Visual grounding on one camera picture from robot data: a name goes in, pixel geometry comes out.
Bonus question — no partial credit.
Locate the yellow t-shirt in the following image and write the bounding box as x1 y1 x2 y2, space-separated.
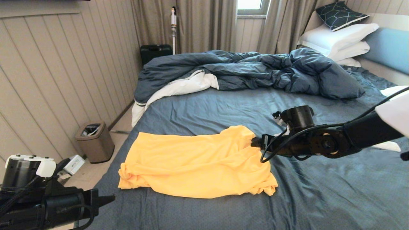
118 125 278 199

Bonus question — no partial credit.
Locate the dark blue bed sheet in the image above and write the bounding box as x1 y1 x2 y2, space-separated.
74 65 409 230

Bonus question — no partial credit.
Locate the brown metal trash bin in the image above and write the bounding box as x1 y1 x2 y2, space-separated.
74 121 115 164

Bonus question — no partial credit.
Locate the crumpled dark blue duvet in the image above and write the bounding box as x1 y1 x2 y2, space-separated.
134 48 365 104

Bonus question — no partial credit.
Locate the white duvet lining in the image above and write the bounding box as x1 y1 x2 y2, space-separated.
131 70 220 128

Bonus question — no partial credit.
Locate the long white remote control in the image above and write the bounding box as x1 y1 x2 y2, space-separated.
372 141 401 152

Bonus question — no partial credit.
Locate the small white pillow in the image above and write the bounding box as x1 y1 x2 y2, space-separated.
335 57 361 68

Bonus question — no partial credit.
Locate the flat white pillow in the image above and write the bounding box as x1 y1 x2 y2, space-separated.
326 41 370 62

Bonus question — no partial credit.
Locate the narrow beige curtain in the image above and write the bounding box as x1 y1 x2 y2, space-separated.
256 0 337 55

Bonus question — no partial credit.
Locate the large white pillow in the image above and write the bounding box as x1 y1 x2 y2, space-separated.
297 23 379 58

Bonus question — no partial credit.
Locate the wide beige curtain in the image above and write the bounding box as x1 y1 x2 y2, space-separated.
130 0 237 55

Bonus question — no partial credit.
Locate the dark green hard case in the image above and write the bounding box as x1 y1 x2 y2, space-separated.
140 45 173 67

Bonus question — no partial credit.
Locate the dark geometric pattern cushion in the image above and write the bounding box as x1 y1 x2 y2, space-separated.
315 2 369 32

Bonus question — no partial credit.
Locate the light blue headboard pad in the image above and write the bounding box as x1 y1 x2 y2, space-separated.
362 28 409 76

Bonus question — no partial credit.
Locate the white stick vacuum cleaner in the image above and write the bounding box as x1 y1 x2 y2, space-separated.
170 7 178 55

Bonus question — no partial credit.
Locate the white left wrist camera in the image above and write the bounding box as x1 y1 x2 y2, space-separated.
57 155 85 179

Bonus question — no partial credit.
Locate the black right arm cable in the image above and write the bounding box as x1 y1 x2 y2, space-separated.
260 87 409 163

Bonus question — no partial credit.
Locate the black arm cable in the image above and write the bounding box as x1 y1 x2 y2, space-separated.
0 177 96 230
260 87 409 163

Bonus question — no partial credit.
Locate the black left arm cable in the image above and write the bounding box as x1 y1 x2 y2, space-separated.
0 177 96 230

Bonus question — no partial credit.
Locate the window with grey frame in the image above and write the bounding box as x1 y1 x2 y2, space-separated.
236 0 270 17

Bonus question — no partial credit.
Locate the beige headboard frame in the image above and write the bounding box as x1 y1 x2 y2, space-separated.
302 12 409 86

